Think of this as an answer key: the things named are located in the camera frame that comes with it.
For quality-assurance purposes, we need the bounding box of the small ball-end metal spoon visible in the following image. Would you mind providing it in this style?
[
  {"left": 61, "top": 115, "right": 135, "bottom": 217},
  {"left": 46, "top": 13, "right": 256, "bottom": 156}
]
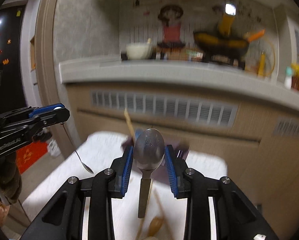
[{"left": 61, "top": 122, "right": 94, "bottom": 174}]

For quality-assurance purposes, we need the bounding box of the wooden chopstick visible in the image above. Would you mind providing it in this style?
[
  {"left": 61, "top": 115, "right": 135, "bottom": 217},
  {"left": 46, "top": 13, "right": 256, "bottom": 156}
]
[
  {"left": 124, "top": 108, "right": 136, "bottom": 143},
  {"left": 135, "top": 179, "right": 152, "bottom": 239},
  {"left": 153, "top": 188, "right": 175, "bottom": 239}
]

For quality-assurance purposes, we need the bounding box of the large steel spoon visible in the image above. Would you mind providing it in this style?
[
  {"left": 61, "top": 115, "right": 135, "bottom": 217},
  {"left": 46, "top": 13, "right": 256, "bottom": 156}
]
[{"left": 133, "top": 128, "right": 166, "bottom": 219}]

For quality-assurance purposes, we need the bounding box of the brown wooden spoon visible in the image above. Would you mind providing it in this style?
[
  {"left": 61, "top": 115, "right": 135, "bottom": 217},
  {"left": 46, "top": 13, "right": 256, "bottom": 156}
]
[{"left": 147, "top": 216, "right": 164, "bottom": 237}]

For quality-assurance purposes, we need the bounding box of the blue plastic rice spoon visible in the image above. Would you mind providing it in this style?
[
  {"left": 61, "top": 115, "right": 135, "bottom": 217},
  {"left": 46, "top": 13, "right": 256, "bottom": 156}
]
[{"left": 134, "top": 128, "right": 144, "bottom": 140}]

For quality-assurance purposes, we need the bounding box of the red floor mat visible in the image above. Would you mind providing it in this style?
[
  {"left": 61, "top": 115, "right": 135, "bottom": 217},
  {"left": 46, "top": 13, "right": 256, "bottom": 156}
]
[{"left": 16, "top": 141, "right": 48, "bottom": 174}]

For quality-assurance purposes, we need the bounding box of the white shoe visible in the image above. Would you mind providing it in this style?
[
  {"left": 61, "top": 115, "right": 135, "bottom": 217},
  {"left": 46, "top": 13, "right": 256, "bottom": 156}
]
[{"left": 47, "top": 139, "right": 61, "bottom": 158}]

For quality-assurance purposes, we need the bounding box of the white lace tablecloth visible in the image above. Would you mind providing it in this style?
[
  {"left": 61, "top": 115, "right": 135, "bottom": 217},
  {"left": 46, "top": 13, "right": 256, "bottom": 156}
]
[{"left": 22, "top": 130, "right": 228, "bottom": 240}]

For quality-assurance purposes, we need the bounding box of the wooden chopstick in holder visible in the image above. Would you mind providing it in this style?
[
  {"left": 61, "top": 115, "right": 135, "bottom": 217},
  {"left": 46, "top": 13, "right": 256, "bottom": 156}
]
[{"left": 124, "top": 108, "right": 136, "bottom": 143}]

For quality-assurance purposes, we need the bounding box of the grey ventilation grille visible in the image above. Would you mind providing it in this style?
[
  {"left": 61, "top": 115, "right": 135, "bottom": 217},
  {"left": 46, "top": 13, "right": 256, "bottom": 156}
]
[{"left": 91, "top": 90, "right": 238, "bottom": 128}]

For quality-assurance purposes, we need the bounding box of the white bowl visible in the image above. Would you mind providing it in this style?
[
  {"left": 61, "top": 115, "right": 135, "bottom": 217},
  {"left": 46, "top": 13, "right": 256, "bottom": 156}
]
[{"left": 126, "top": 38, "right": 153, "bottom": 60}]

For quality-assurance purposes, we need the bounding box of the small grey vent grille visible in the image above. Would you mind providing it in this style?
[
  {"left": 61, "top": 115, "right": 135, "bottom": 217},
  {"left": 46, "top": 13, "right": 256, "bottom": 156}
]
[{"left": 273, "top": 117, "right": 299, "bottom": 138}]

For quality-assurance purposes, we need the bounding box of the grey stone countertop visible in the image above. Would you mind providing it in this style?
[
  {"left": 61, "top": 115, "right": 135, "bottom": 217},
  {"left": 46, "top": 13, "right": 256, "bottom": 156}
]
[{"left": 58, "top": 56, "right": 299, "bottom": 112}]

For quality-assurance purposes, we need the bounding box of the black wok pan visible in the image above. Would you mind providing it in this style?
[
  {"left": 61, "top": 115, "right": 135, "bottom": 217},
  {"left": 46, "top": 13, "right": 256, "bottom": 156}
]
[{"left": 193, "top": 29, "right": 265, "bottom": 60}]

